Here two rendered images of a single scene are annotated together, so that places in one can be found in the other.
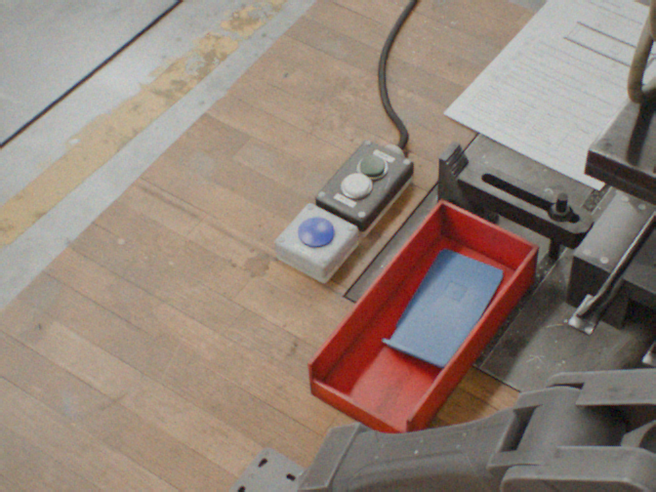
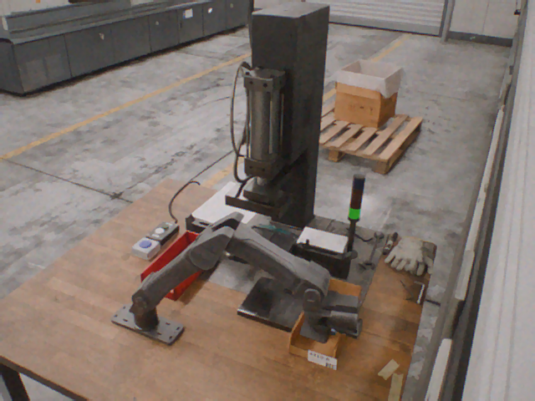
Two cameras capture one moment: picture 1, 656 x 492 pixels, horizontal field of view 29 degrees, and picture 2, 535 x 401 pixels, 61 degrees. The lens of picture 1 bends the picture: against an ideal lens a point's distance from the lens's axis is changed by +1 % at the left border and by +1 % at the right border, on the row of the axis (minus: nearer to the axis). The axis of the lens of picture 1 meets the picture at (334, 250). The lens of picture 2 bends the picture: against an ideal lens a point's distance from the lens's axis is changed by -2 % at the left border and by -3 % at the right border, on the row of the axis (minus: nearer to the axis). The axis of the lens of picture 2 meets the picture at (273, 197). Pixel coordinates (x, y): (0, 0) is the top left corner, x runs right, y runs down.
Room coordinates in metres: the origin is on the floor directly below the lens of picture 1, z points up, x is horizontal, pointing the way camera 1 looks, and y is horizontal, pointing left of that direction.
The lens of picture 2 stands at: (-0.45, -0.07, 1.85)
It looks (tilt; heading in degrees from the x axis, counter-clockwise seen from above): 31 degrees down; 345
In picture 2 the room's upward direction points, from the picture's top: 2 degrees clockwise
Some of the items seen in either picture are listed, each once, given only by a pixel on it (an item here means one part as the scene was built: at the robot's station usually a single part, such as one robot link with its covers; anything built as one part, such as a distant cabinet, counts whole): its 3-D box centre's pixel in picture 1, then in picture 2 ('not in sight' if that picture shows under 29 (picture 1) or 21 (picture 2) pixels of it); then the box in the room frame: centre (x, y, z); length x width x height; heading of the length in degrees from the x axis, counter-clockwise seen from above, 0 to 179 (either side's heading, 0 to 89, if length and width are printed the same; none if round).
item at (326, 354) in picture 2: not in sight; (328, 320); (0.39, -0.45, 0.93); 0.25 x 0.13 x 0.08; 142
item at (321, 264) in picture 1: (317, 249); (146, 251); (0.84, 0.02, 0.90); 0.07 x 0.07 x 0.06; 52
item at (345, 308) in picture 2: not in sight; (333, 301); (0.27, -0.41, 1.12); 0.12 x 0.09 x 0.12; 61
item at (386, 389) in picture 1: (426, 318); (181, 263); (0.72, -0.09, 0.93); 0.25 x 0.12 x 0.06; 142
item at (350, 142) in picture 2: not in sight; (357, 132); (3.53, -1.97, 0.07); 1.20 x 1.00 x 0.14; 136
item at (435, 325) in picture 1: (443, 305); not in sight; (0.74, -0.11, 0.92); 0.15 x 0.07 x 0.03; 149
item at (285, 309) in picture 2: not in sight; (276, 302); (0.51, -0.34, 0.91); 0.17 x 0.16 x 0.02; 52
